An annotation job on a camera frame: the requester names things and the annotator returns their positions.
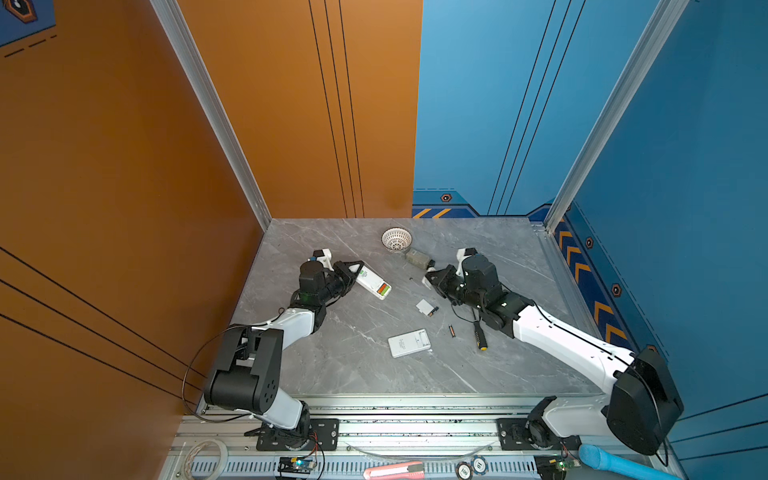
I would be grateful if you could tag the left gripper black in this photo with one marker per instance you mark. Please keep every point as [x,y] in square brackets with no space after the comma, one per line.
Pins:
[345,276]

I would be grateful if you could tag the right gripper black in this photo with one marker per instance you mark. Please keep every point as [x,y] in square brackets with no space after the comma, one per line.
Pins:
[445,275]

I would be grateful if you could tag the white battery cover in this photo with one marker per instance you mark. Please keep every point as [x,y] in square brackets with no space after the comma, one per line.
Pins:
[424,307]

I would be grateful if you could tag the black yellow handled screwdriver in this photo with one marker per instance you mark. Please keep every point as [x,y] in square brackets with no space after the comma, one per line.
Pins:
[480,337]

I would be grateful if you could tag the white air conditioner remote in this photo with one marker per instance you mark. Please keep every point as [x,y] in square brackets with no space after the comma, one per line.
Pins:
[409,343]

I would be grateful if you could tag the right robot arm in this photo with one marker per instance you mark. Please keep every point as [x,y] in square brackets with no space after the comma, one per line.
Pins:
[639,402]

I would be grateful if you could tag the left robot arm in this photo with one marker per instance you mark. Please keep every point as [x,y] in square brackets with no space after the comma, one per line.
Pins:
[246,371]

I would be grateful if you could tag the beige black small bottle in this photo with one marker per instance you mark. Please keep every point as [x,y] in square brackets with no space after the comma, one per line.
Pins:
[419,259]

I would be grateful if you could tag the white mesh basket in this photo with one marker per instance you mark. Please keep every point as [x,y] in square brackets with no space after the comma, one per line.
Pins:
[397,239]

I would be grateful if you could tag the pink utility knife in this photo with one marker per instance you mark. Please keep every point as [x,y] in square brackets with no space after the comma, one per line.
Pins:
[413,470]

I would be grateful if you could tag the green circuit board left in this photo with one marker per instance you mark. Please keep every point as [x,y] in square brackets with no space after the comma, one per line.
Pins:
[296,467]

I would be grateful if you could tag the green circuit board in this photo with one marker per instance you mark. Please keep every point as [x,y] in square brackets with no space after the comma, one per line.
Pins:
[296,467]
[551,468]

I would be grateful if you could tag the green circuit board right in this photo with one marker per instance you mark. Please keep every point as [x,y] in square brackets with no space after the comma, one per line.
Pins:
[551,468]

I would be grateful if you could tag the blue foam tube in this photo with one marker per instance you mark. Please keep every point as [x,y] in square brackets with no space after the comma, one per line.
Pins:
[598,459]

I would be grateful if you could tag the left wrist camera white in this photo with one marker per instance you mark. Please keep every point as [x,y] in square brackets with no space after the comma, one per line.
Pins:
[323,256]

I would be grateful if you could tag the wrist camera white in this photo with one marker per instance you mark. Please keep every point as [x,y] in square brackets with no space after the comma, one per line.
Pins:
[323,256]
[462,255]

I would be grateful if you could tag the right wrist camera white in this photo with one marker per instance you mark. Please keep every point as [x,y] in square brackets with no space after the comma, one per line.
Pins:
[462,255]

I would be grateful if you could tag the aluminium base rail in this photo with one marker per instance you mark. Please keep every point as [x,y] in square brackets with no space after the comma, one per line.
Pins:
[364,431]

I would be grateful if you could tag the aluminium corner post left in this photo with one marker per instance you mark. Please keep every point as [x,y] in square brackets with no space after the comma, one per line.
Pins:
[176,29]

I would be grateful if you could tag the aluminium corner post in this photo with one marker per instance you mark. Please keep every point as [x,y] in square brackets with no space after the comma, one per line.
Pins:
[652,40]
[176,29]

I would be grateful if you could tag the aluminium corner post right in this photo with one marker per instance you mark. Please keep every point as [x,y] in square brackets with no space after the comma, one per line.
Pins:
[652,40]

